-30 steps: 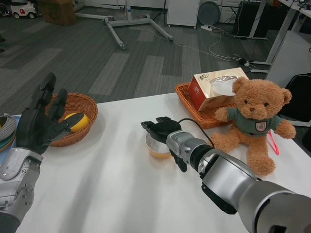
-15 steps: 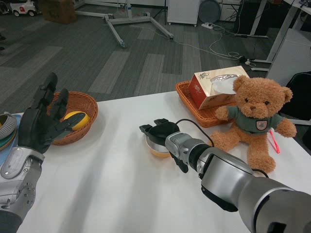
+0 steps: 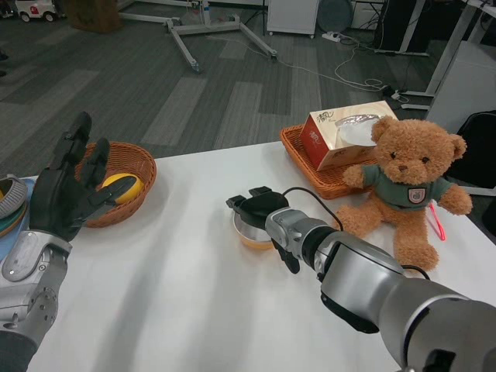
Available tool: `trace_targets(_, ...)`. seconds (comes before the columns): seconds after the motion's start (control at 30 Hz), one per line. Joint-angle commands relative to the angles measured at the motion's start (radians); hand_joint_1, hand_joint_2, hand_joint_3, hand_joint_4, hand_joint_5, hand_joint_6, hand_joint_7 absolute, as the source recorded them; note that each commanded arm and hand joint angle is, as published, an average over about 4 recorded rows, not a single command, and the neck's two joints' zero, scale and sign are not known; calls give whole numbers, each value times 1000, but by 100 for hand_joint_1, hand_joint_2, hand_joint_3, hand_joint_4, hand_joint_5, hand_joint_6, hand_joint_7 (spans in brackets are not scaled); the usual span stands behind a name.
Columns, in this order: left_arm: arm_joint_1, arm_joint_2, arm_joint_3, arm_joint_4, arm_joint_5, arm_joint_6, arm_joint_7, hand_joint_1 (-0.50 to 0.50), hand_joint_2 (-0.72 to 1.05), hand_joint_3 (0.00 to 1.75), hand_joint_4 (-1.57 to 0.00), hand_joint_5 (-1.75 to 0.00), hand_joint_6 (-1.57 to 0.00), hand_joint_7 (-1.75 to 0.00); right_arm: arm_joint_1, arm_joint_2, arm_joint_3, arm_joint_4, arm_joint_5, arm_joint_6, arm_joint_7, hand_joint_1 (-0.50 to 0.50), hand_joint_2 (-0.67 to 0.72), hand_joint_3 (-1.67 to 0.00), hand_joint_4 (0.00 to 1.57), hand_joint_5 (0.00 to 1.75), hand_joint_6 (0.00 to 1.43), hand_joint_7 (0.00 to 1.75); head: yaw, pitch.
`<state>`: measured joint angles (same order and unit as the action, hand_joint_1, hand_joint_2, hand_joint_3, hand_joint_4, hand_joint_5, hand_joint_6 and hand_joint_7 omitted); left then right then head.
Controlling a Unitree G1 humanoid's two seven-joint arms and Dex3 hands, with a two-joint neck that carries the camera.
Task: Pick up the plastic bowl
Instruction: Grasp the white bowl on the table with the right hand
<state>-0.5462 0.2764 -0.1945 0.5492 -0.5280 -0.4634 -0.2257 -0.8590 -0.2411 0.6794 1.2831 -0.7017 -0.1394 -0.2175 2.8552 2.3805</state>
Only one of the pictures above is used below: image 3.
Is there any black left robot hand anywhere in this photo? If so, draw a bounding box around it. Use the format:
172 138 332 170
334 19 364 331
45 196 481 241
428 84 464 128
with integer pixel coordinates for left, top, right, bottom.
29 111 139 242

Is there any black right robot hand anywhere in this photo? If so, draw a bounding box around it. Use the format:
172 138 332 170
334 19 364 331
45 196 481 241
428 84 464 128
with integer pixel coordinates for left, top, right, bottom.
226 186 301 275

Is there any white and orange plastic bowl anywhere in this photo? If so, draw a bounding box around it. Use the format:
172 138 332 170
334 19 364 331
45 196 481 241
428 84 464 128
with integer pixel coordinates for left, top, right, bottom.
231 211 274 251

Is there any yellow and grey bowl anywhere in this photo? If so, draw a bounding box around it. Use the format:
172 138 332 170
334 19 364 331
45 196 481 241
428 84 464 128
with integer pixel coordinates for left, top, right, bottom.
0 174 29 220

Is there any green plate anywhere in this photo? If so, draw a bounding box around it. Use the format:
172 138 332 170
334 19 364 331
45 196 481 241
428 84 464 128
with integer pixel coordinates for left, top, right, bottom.
0 200 30 238

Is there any rectangular wicker basket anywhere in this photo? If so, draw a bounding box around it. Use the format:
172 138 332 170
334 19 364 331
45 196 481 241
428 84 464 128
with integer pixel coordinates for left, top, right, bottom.
279 124 383 201

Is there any yellow lemon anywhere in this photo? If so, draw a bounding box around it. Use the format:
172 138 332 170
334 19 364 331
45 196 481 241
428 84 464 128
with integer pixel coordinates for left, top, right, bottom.
99 174 145 205

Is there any red and beige tissue box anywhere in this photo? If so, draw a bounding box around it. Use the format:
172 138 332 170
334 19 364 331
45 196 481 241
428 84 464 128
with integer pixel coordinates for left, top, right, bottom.
298 100 400 171

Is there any round wicker basket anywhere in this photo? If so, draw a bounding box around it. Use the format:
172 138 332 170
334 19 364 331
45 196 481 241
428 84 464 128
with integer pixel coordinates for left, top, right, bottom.
74 142 158 229

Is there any brown teddy bear green shirt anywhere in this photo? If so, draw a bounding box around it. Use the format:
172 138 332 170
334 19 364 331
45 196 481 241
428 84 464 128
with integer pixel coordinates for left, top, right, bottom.
335 117 474 272

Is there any brown cardboard box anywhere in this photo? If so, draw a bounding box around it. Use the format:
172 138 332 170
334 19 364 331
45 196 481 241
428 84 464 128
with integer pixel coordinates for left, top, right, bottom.
67 0 125 34

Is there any white tall cabinet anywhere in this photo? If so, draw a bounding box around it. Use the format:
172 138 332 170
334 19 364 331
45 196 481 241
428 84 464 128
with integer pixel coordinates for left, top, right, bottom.
266 0 319 39

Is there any grey round tray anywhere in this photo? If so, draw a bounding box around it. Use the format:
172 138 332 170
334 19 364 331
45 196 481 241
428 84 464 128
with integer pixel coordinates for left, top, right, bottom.
315 0 354 34

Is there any black computer tower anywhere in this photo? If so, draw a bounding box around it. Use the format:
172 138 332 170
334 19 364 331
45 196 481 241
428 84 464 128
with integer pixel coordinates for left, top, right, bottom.
374 0 431 53

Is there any white low cabinet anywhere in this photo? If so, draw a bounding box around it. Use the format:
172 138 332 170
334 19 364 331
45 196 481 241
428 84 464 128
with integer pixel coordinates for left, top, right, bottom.
425 40 496 135

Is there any white office desk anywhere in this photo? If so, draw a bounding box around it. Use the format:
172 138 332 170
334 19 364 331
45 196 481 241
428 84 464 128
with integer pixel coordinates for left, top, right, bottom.
402 0 496 110

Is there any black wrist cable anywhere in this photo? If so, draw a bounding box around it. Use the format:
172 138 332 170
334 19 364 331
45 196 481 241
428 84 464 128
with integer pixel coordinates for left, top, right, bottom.
281 187 432 281

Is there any white floor cable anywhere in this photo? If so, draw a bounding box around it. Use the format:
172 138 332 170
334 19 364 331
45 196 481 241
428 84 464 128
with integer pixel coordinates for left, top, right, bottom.
205 34 393 92

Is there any pink strap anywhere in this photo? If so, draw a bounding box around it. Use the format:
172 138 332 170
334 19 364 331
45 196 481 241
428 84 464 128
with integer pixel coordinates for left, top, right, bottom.
428 201 446 241

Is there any white mobile hoist frame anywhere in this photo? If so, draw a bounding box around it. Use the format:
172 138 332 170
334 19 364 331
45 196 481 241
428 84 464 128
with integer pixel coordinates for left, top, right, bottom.
118 0 279 74

